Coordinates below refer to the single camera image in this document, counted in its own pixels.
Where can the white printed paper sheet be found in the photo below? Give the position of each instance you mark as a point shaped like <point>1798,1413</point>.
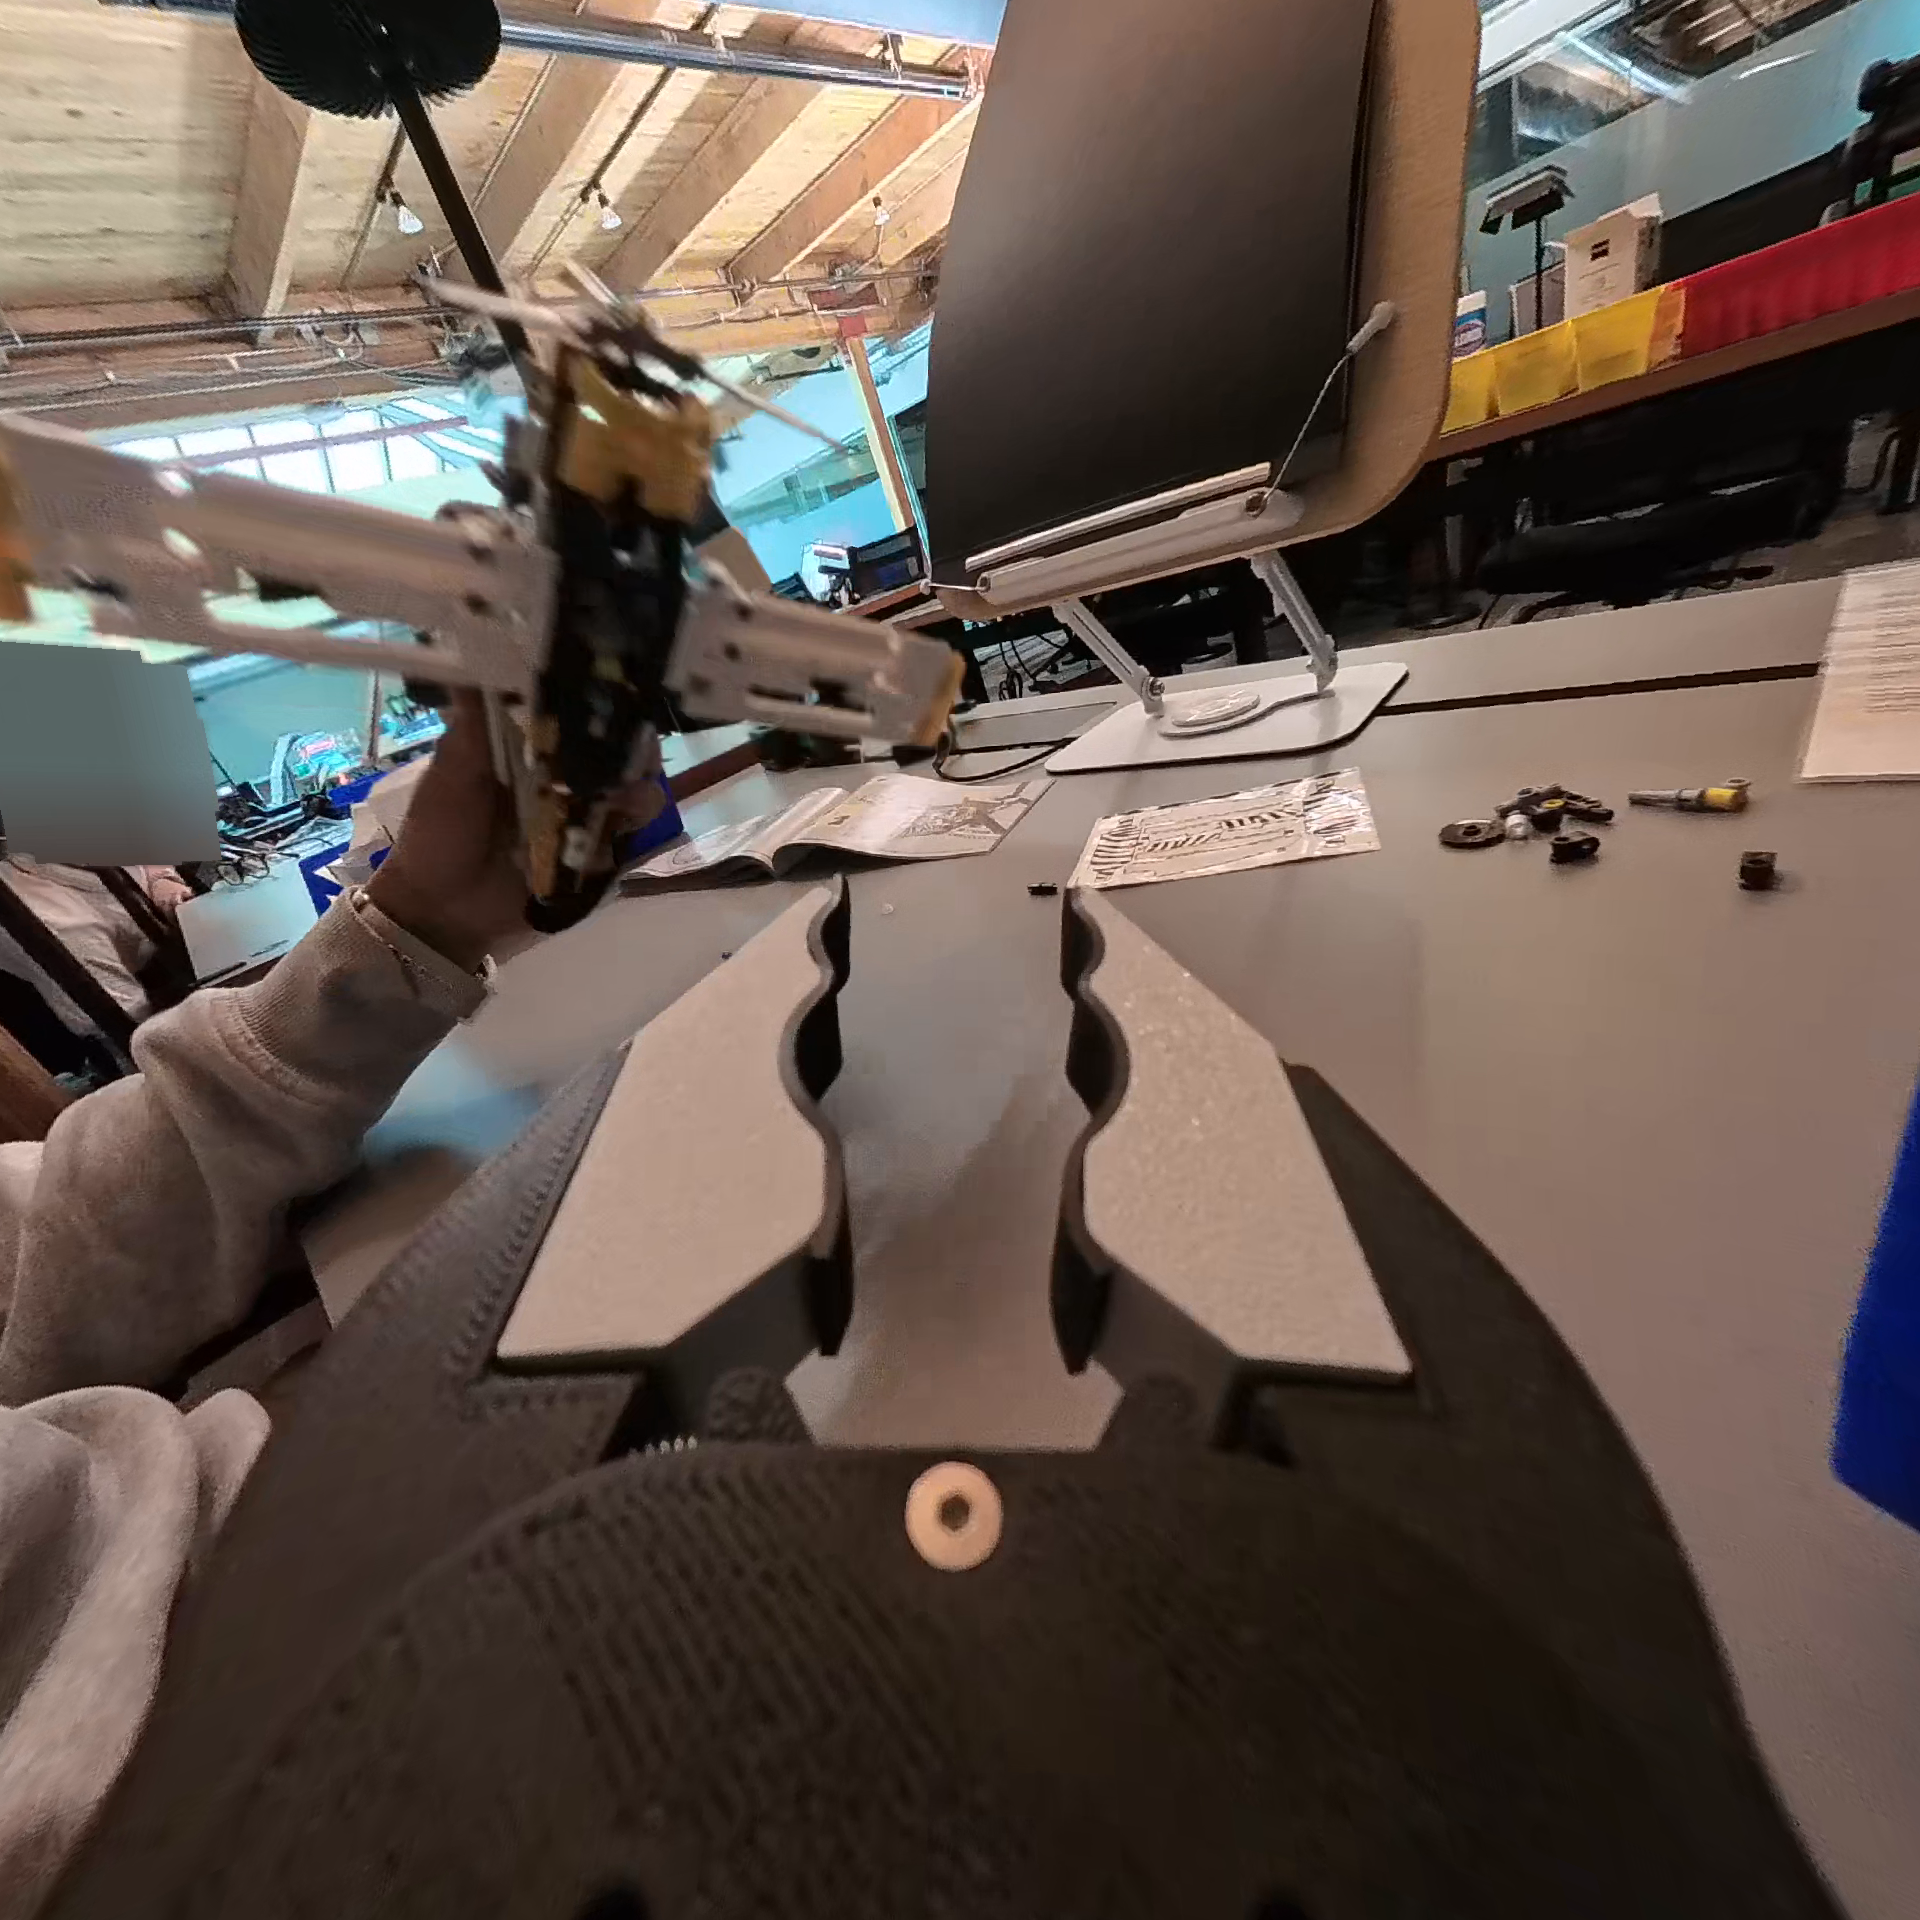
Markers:
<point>1868,677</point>

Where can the person's left forearm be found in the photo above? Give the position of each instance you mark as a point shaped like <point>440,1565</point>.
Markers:
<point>229,1127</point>

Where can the lego sticker sheet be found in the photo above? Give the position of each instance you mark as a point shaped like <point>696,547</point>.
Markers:
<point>1228,831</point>

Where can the lego instruction booklet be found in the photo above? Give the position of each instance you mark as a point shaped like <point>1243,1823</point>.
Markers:
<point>872,826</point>

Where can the person's left hand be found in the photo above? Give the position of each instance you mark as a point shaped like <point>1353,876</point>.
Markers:
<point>456,855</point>

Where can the blue plastic bin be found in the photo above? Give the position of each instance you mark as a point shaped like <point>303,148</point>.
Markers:
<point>1884,1321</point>
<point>344,876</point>

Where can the zebra striped lego helicopter model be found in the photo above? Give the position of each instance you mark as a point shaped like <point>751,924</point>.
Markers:
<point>602,628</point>

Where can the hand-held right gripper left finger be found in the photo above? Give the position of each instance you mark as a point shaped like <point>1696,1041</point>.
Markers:
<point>677,1201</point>

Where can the black metal pole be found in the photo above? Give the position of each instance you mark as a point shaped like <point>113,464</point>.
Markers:
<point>375,47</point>

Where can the black lego connector piece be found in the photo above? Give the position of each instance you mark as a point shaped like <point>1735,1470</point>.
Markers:
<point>1545,807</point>

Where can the yellow tipped lego axle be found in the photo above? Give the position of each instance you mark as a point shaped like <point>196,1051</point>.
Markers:
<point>1696,796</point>

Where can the yellow plastic bin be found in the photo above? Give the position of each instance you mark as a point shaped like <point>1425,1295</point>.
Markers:
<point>1619,342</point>
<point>1515,378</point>

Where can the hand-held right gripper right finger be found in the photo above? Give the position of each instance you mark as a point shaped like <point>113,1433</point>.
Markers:
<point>1228,1201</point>

